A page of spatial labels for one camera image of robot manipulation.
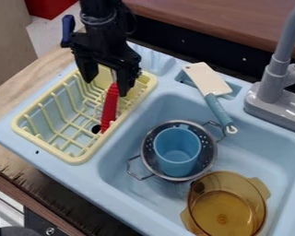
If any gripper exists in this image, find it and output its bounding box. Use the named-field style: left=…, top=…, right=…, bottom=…
left=60, top=14, right=143, bottom=98

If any blue cup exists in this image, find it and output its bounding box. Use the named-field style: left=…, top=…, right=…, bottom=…
left=152, top=126, right=204, bottom=178

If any toy cleaver with blue handle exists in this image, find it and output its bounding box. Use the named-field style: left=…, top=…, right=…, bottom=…
left=182, top=62, right=241, bottom=136

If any tap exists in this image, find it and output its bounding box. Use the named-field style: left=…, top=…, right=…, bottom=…
left=242, top=0, right=295, bottom=134

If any toy sink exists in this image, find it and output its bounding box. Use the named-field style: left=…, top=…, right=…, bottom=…
left=0, top=41, right=295, bottom=236

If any red spoon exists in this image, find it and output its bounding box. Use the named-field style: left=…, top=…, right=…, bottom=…
left=99, top=81, right=121, bottom=134

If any amber transparent pot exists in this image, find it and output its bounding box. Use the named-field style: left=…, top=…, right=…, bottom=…
left=179, top=171, right=274, bottom=236

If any silver colander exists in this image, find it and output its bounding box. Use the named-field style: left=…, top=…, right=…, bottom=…
left=124, top=119, right=230, bottom=183

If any red box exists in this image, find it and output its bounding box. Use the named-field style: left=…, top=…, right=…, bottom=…
left=23, top=0, right=80, bottom=21

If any dish rack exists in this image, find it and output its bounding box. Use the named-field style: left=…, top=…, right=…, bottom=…
left=10, top=64, right=159, bottom=166

